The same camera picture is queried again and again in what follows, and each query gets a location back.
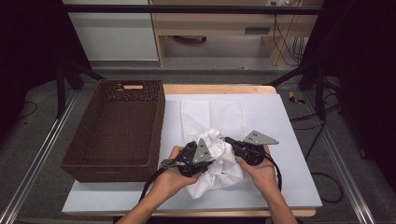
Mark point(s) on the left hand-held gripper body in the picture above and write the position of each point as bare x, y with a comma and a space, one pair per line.
199, 155

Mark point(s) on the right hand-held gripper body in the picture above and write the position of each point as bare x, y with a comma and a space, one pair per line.
255, 140

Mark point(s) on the white cloth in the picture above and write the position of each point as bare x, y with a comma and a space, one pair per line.
224, 168

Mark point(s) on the white mesh laundry bag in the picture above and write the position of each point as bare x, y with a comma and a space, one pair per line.
218, 115

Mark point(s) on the brown woven basket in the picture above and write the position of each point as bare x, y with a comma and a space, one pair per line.
118, 130

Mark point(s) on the person's right hand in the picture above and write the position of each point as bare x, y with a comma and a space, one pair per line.
261, 175

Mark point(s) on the person's left hand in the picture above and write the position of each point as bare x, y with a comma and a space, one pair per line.
169, 183

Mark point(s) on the grey metal plug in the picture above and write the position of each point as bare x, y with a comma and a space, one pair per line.
170, 162

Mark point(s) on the white board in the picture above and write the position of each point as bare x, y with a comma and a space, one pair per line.
280, 118

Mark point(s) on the wooden table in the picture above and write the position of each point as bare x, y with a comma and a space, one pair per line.
218, 89

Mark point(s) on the yellow and black tool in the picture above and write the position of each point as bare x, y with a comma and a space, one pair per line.
292, 98

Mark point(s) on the black metal stand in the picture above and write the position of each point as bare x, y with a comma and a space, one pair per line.
320, 93
60, 90

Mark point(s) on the light wooden desk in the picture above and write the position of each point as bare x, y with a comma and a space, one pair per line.
218, 23

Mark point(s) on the black curtain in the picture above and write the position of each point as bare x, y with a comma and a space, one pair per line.
364, 77
28, 46

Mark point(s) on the white power strip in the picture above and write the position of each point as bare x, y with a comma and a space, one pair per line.
280, 2

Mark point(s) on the black horizontal bar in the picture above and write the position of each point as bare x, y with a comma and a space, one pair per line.
186, 9

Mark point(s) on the white cabinet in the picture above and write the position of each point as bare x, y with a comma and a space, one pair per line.
115, 34

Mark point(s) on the aluminium rail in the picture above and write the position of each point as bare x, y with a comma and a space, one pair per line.
342, 168
40, 155

